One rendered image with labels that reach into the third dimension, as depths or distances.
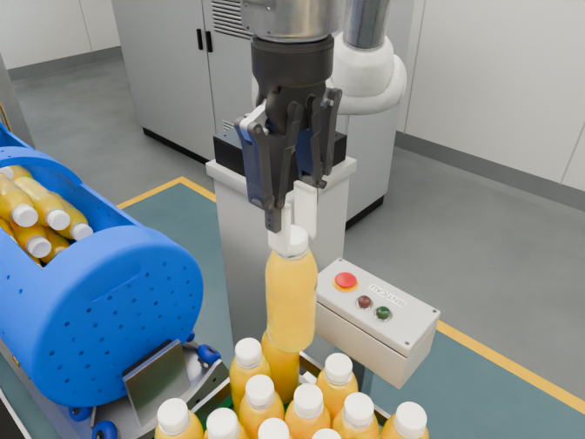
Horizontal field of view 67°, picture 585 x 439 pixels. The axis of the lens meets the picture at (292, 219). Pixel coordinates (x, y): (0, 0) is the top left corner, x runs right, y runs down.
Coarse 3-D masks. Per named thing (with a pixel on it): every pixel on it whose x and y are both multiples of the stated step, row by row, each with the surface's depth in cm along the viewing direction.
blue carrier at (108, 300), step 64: (0, 128) 120; (64, 192) 106; (0, 256) 65; (64, 256) 61; (128, 256) 62; (192, 256) 73; (0, 320) 63; (64, 320) 59; (128, 320) 67; (192, 320) 79; (64, 384) 63
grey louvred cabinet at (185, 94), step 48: (144, 0) 294; (192, 0) 261; (144, 48) 319; (192, 48) 281; (240, 48) 251; (144, 96) 349; (192, 96) 303; (240, 96) 269; (192, 144) 330; (384, 144) 261; (384, 192) 288
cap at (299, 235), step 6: (294, 228) 53; (300, 228) 53; (294, 234) 52; (300, 234) 52; (306, 234) 52; (294, 240) 51; (300, 240) 51; (306, 240) 52; (294, 246) 51; (300, 246) 51; (306, 246) 53; (294, 252) 51; (300, 252) 52
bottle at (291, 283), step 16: (272, 256) 54; (304, 256) 52; (272, 272) 53; (288, 272) 52; (304, 272) 53; (272, 288) 54; (288, 288) 53; (304, 288) 54; (272, 304) 56; (288, 304) 55; (304, 304) 55; (272, 320) 58; (288, 320) 56; (304, 320) 57; (272, 336) 60; (288, 336) 58; (304, 336) 59; (288, 352) 60
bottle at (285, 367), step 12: (264, 336) 72; (264, 348) 72; (276, 348) 70; (276, 360) 71; (288, 360) 72; (276, 372) 73; (288, 372) 73; (276, 384) 75; (288, 384) 75; (288, 396) 77
